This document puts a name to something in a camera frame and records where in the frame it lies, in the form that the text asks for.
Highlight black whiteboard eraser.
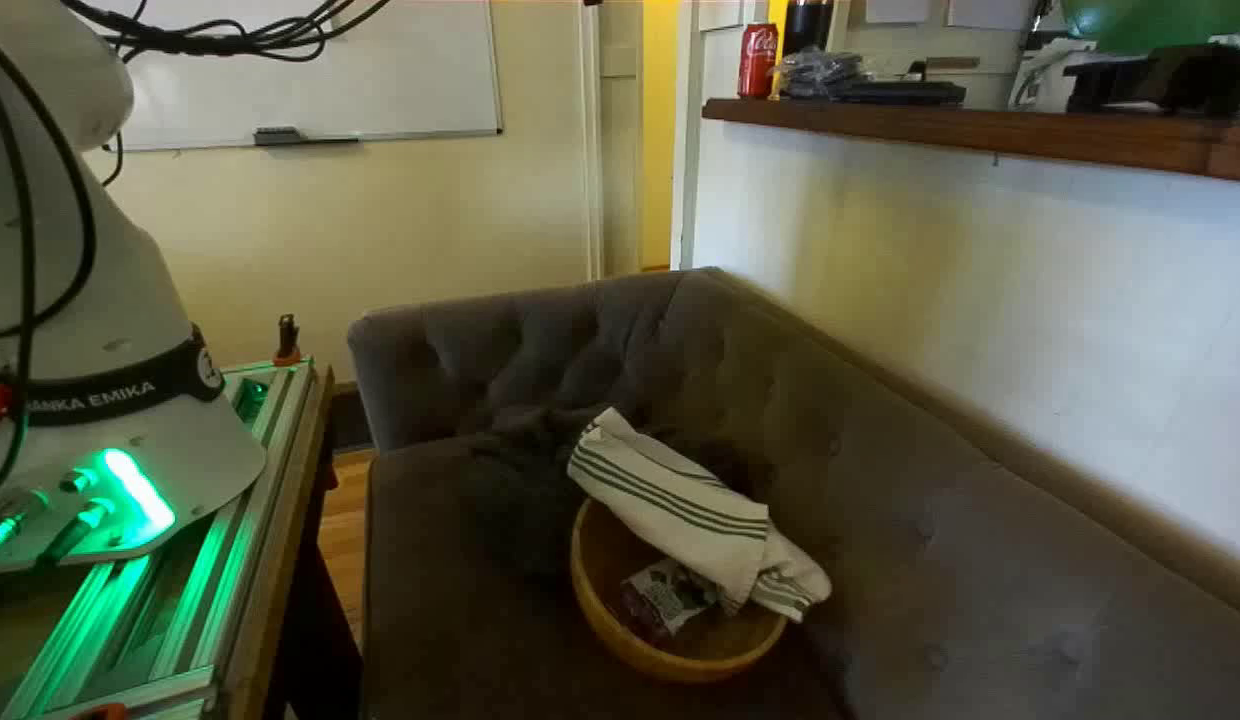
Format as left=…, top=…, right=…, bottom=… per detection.
left=252, top=127, right=360, bottom=150

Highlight brown wooden shelf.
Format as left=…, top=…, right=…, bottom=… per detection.
left=698, top=99, right=1240, bottom=184

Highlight red soda can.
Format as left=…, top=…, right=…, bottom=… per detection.
left=734, top=23, right=780, bottom=99

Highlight grey tufted sofa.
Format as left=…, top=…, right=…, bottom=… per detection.
left=351, top=272, right=1240, bottom=720

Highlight wall whiteboard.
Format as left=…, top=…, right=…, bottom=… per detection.
left=125, top=0, right=499, bottom=153

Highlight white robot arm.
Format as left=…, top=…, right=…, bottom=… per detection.
left=0, top=0, right=265, bottom=574

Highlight dark grey cloth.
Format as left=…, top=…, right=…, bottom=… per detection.
left=460, top=410, right=589, bottom=584

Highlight white green-striped towel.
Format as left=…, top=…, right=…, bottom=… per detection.
left=567, top=410, right=832, bottom=626

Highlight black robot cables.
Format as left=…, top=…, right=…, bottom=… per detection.
left=60, top=0, right=394, bottom=68

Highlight small snack packet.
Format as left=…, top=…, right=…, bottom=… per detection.
left=620, top=560, right=717, bottom=638

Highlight dark clutter on shelf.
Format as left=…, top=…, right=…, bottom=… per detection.
left=780, top=47, right=963, bottom=110

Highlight yellow wooden bowl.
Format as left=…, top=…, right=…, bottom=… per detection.
left=567, top=501, right=786, bottom=686

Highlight aluminium frame robot table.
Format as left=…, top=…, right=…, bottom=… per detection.
left=0, top=363, right=329, bottom=720

